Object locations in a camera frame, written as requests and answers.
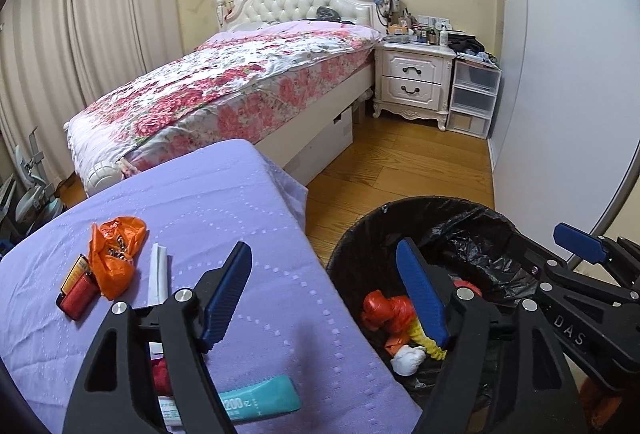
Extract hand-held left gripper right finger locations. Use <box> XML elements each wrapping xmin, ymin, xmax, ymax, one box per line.
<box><xmin>395</xmin><ymin>238</ymin><xmax>588</xmax><ymax>434</ymax></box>

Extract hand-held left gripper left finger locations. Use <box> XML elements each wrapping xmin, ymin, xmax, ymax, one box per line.
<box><xmin>62</xmin><ymin>241</ymin><xmax>253</xmax><ymax>434</ymax></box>

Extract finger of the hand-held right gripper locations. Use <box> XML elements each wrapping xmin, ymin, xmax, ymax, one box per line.
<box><xmin>522</xmin><ymin>241</ymin><xmax>640</xmax><ymax>302</ymax></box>
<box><xmin>554</xmin><ymin>223</ymin><xmax>640</xmax><ymax>285</ymax></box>

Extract red plastic bag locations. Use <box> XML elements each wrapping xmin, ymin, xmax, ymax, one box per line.
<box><xmin>362</xmin><ymin>291</ymin><xmax>416</xmax><ymax>340</ymax></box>

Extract yellow foam net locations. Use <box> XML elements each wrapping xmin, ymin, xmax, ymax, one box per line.
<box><xmin>410</xmin><ymin>319</ymin><xmax>448</xmax><ymax>362</ymax></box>

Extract white tissue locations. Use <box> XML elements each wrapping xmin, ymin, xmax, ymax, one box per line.
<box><xmin>391</xmin><ymin>346</ymin><xmax>427</xmax><ymax>376</ymax></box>

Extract bin with black bag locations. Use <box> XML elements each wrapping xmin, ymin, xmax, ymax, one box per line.
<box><xmin>325</xmin><ymin>196</ymin><xmax>566</xmax><ymax>415</ymax></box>

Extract dark red cloth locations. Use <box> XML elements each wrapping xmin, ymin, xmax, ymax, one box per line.
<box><xmin>151</xmin><ymin>356</ymin><xmax>173</xmax><ymax>397</ymax></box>

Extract orange plastic bag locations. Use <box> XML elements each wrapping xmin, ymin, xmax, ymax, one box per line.
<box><xmin>89</xmin><ymin>216</ymin><xmax>148</xmax><ymax>301</ymax></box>

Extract red label small bottle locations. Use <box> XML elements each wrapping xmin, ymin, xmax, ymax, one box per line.
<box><xmin>64</xmin><ymin>273</ymin><xmax>99</xmax><ymax>319</ymax></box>

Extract yellow label small bottle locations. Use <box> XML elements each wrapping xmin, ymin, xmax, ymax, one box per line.
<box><xmin>57</xmin><ymin>254</ymin><xmax>91</xmax><ymax>299</ymax></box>

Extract person's right forearm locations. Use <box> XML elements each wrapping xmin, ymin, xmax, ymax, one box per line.
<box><xmin>580</xmin><ymin>379</ymin><xmax>608</xmax><ymax>430</ymax></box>

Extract purple tablecloth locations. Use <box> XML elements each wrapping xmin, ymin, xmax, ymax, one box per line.
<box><xmin>0</xmin><ymin>139</ymin><xmax>426</xmax><ymax>434</ymax></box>

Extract white sliding wardrobe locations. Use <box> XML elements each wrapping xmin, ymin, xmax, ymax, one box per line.
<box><xmin>487</xmin><ymin>0</ymin><xmax>640</xmax><ymax>265</ymax></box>

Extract clear plastic drawer unit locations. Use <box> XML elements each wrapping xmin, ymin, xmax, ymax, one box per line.
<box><xmin>446</xmin><ymin>58</ymin><xmax>502</xmax><ymax>138</ymax></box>

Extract floral quilt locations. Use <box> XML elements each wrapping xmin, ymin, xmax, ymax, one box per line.
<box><xmin>67</xmin><ymin>22</ymin><xmax>381</xmax><ymax>169</ymax></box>

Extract grey desk chair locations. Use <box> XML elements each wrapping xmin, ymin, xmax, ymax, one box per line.
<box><xmin>12</xmin><ymin>126</ymin><xmax>66</xmax><ymax>225</ymax></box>

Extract white nightstand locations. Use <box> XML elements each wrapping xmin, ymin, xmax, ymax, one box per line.
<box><xmin>372</xmin><ymin>41</ymin><xmax>457</xmax><ymax>121</ymax></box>

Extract black items on drawer unit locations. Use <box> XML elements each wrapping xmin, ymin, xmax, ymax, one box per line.
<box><xmin>447</xmin><ymin>31</ymin><xmax>501</xmax><ymax>64</ymax></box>

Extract group of bottles on nightstand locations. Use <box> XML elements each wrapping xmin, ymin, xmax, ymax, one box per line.
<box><xmin>387</xmin><ymin>0</ymin><xmax>453</xmax><ymax>47</ymax></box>

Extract beige curtain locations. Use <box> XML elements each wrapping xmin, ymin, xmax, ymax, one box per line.
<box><xmin>0</xmin><ymin>0</ymin><xmax>76</xmax><ymax>185</ymax></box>
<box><xmin>67</xmin><ymin>0</ymin><xmax>183</xmax><ymax>107</ymax></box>

